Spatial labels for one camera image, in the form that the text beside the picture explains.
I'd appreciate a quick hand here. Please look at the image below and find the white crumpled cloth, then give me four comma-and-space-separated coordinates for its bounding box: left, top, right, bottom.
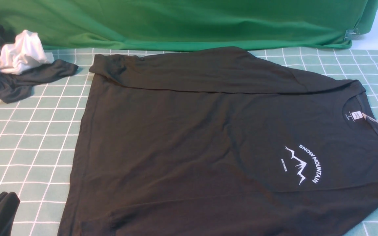
0, 30, 54, 75

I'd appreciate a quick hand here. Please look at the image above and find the green backdrop cloth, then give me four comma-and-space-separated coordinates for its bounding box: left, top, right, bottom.
0, 0, 378, 52

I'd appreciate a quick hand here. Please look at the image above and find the silver binder clip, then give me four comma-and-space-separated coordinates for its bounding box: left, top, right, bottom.
344, 28, 361, 41

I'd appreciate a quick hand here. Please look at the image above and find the dark gray crumpled garment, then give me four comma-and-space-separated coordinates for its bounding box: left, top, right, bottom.
0, 25, 78, 104

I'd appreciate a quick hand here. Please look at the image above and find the dark gray long-sleeve shirt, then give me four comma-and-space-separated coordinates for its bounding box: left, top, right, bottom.
57, 47, 378, 236

